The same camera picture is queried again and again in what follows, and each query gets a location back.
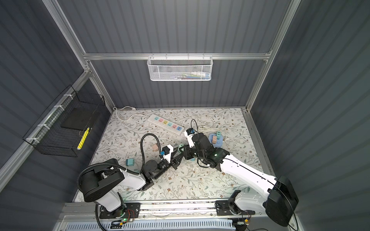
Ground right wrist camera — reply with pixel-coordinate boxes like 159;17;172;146
184;128;195;148

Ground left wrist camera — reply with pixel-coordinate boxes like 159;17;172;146
160;144;174;161

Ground white power strip cord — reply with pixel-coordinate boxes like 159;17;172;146
112;106;151;121

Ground black foam pad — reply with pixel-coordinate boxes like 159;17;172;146
61;108;93;131

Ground pink charger plug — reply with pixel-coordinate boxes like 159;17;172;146
212;135;217;144
152;144;160;152

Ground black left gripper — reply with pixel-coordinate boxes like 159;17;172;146
153;146;183;182

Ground white wire mesh basket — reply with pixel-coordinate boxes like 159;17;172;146
147;56;214;81

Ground white multicolour power strip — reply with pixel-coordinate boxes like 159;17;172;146
147;114;185;135

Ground green charger plug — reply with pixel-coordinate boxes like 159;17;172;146
178;144;184;153

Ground black wire mesh basket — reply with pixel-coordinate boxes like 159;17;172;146
23;86;106;157

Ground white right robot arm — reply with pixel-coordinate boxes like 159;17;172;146
183;129;299;227

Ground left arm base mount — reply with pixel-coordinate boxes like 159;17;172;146
98;203;141;219

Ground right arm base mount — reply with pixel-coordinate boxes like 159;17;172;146
214;200;255;216

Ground items in white basket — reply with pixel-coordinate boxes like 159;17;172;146
171;71;211;80

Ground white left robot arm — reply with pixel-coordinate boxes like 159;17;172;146
77;144;184;213

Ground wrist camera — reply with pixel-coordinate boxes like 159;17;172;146
184;128;195;148
160;144;174;161

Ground yellow marker pen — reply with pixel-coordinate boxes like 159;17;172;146
77;128;91;150

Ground black corrugated cable conduit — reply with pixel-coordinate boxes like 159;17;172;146
77;133;162;231

